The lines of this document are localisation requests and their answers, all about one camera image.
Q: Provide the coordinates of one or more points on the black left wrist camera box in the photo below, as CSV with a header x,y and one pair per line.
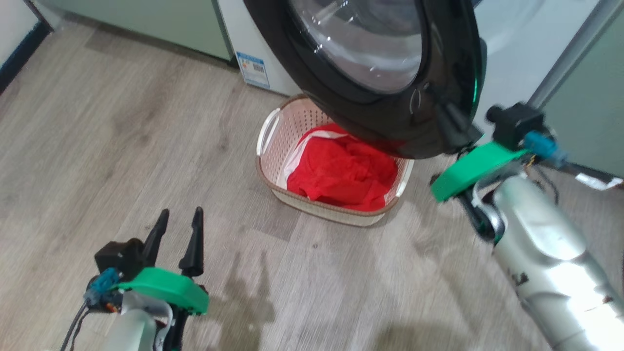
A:
x,y
119,256

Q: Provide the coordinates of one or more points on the cream perforated basket brown rim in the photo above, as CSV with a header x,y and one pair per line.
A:
x,y
282,141

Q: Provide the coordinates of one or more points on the pale green cabinet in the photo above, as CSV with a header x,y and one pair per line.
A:
x,y
161,24

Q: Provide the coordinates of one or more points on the black washing machine door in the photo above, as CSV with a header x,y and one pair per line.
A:
x,y
380,112

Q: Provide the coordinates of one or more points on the blue right wrist connector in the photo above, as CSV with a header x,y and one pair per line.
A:
x,y
543,146

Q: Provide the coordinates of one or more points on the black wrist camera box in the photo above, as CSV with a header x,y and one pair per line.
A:
x,y
516,124
119,256

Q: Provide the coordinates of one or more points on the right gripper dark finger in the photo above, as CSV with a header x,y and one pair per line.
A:
x,y
458,129

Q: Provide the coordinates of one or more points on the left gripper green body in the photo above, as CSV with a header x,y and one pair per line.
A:
x,y
170,287

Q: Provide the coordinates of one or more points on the pale green cabinet panel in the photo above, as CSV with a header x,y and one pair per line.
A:
x,y
590,112

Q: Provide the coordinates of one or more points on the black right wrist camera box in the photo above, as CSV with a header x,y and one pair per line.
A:
x,y
516,124

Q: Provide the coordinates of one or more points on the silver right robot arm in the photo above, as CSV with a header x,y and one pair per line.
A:
x,y
546,253

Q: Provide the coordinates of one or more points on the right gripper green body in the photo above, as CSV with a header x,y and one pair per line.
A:
x,y
473,168

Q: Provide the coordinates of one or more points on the red garment with white stripes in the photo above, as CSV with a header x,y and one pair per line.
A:
x,y
341,170

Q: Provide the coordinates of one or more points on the blue wrist connector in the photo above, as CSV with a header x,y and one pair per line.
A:
x,y
102,285
543,146

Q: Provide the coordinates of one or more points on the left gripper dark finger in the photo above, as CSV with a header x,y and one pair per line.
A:
x,y
194,248
156,241

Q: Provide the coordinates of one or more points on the blue left wrist connector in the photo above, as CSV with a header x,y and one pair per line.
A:
x,y
102,285

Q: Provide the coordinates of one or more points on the blue energy label sticker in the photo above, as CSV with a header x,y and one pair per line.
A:
x,y
253,70

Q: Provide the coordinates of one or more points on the white front-load washing machine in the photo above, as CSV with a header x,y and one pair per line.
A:
x,y
516,39

